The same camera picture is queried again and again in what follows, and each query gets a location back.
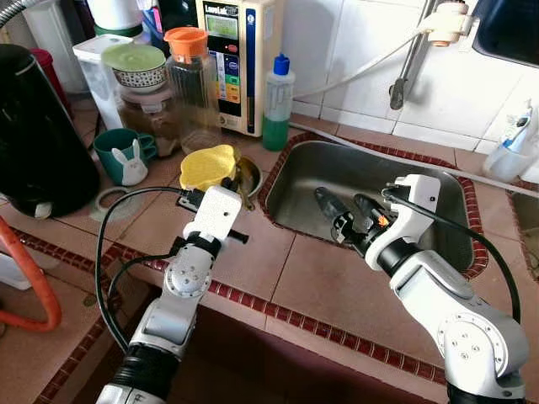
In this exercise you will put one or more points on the dark blue basin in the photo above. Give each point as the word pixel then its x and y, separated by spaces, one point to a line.
pixel 509 29

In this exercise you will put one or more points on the grey metal faucet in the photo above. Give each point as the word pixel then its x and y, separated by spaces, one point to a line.
pixel 402 80

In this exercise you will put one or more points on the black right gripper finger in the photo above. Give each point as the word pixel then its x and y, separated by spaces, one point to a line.
pixel 330 205
pixel 370 210

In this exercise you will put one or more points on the green dish soap bottle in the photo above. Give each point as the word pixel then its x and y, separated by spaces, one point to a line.
pixel 278 101

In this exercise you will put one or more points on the clear pitcher with orange lid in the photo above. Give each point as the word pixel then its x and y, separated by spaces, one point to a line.
pixel 194 93

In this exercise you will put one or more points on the clear plastic cup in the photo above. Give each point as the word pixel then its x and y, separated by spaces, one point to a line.
pixel 505 164

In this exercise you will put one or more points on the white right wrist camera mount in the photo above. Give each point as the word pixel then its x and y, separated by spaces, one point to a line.
pixel 413 210

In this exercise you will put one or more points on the teal rabbit mug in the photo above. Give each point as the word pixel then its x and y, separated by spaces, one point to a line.
pixel 118 151

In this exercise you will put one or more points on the white and green bottle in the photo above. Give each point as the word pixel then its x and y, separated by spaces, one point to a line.
pixel 114 13

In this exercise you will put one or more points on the glass jar with brown contents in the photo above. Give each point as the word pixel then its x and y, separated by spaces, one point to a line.
pixel 152 122

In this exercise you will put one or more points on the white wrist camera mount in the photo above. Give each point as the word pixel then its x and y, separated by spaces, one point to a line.
pixel 413 210
pixel 215 210

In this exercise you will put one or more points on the cream water ionizer machine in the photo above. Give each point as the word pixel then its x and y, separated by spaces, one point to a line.
pixel 227 76

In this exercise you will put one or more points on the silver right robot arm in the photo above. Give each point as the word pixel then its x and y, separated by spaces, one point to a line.
pixel 455 320

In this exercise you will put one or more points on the green round lid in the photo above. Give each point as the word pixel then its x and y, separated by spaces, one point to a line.
pixel 135 55

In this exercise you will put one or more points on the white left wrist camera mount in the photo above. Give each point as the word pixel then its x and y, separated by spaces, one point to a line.
pixel 215 210

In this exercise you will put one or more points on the white and blue tube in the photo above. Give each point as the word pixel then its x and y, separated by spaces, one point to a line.
pixel 520 130

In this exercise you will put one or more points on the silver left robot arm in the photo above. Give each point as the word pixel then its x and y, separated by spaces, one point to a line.
pixel 181 282

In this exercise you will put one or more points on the black electric kettle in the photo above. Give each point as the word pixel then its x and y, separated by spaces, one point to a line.
pixel 42 135

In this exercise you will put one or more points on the cream faucet filter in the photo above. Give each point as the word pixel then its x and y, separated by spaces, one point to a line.
pixel 442 25

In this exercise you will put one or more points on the white translucent plastic container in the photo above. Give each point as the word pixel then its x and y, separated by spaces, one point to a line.
pixel 93 76

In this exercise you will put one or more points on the white plastic tub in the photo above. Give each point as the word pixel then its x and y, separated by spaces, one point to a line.
pixel 10 273

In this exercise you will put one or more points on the patterned ceramic bowl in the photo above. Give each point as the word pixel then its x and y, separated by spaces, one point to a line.
pixel 141 78

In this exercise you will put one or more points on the round steel bowl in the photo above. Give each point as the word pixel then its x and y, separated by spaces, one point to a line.
pixel 251 172

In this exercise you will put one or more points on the dark red canister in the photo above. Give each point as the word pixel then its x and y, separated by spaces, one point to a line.
pixel 50 76

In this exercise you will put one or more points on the stainless steel sink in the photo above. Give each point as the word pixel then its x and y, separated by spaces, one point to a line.
pixel 526 227
pixel 303 177

